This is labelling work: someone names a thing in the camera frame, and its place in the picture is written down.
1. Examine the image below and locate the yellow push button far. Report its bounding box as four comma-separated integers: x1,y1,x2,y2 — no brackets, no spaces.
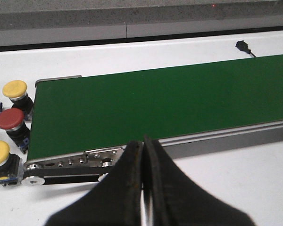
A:
2,80,33,121

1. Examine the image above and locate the yellow push button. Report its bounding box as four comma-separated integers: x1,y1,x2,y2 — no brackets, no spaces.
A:
2,80,33,121
0,141,24,186

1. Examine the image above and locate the grey stone slab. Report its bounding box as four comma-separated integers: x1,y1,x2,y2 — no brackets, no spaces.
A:
127,0,283,24
0,8,125,31

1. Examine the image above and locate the black sensor with cable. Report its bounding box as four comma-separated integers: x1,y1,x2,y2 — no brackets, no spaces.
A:
235,40,256,57

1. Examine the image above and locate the grey stone slab right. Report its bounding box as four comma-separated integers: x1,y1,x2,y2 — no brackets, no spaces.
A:
127,0,283,24

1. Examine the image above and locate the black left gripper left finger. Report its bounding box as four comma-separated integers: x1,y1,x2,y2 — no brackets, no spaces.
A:
46,141,142,226

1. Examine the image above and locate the green conveyor belt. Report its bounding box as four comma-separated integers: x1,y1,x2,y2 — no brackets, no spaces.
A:
27,55,283,161

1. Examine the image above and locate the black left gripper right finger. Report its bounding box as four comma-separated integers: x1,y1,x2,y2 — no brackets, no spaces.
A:
142,136,254,226

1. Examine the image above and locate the aluminium conveyor frame rail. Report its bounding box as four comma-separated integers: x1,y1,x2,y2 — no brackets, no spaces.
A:
22,75,283,187

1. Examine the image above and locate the grey stone slab left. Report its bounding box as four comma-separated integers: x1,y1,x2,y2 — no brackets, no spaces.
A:
0,8,125,31

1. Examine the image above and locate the yellow push button near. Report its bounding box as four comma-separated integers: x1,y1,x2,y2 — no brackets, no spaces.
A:
0,141,24,186

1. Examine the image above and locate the red push button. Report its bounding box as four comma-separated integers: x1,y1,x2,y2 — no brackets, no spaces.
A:
0,108,30,154

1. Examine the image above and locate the black drive belt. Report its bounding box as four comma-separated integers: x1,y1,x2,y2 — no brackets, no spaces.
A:
22,166,113,186

